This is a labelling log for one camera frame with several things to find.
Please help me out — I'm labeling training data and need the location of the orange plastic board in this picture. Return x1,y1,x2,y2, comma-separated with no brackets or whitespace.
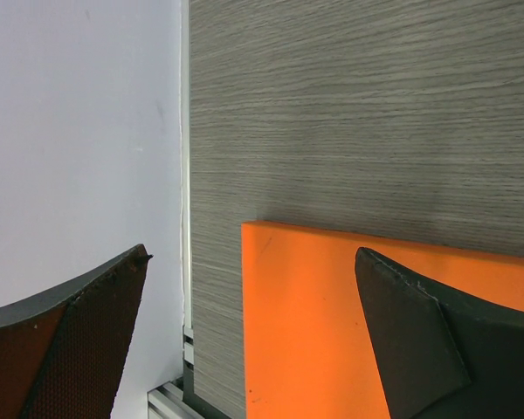
241,221,524,418

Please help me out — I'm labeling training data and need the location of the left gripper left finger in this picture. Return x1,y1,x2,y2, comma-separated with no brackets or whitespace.
0,244,152,418

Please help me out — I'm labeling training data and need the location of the aluminium frame rail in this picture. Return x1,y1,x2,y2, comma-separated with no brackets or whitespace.
148,1,201,418

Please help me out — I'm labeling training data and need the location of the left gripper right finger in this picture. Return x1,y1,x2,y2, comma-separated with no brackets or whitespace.
355,247,524,418

